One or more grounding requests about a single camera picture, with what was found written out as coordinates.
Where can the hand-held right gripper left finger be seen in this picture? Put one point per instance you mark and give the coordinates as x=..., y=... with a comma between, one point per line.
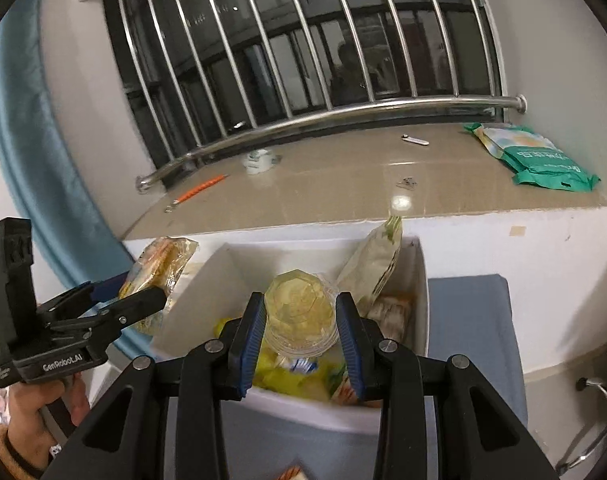
x=248, y=345

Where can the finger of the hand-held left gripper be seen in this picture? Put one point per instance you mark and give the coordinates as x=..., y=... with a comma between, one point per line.
x=133, y=305
x=75, y=295

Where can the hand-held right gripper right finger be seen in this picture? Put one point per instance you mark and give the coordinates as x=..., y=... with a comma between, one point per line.
x=353, y=345

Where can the brown white snack packet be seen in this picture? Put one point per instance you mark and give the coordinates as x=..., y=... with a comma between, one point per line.
x=393, y=317

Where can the clear yellow biscuit packet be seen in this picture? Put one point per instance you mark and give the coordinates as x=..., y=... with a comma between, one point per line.
x=158, y=262

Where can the yellow snack packet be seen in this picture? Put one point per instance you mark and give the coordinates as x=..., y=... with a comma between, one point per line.
x=283, y=380

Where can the white cardboard box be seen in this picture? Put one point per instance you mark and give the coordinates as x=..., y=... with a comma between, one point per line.
x=198, y=310

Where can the clear round cracker packet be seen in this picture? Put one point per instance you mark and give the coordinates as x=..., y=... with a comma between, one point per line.
x=298, y=310

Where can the beige snack packet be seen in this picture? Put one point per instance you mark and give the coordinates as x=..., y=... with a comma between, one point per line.
x=376, y=260

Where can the person's left forearm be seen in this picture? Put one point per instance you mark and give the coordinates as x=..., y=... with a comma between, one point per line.
x=8, y=455

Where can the person's left hand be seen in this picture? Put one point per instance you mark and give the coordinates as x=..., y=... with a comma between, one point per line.
x=33, y=415

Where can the orange pen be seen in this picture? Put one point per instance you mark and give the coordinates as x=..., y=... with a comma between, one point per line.
x=198, y=192

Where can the blue curtain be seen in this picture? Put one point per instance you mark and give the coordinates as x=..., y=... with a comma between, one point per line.
x=38, y=170

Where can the orange snack packet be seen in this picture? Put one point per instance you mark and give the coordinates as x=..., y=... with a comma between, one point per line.
x=291, y=475

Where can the clear tape roll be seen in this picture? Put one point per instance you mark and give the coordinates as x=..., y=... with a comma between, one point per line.
x=258, y=161

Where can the beige tape patch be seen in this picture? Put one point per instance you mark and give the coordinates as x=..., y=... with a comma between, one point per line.
x=517, y=230

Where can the small white clip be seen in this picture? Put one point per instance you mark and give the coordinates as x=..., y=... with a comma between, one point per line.
x=415, y=139

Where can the metal chair base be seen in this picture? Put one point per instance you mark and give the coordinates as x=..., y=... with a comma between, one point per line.
x=593, y=425

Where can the green white plastic packets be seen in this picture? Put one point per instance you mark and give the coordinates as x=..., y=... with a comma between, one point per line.
x=538, y=160

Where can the metal window grille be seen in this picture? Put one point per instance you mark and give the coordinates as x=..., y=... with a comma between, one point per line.
x=283, y=60

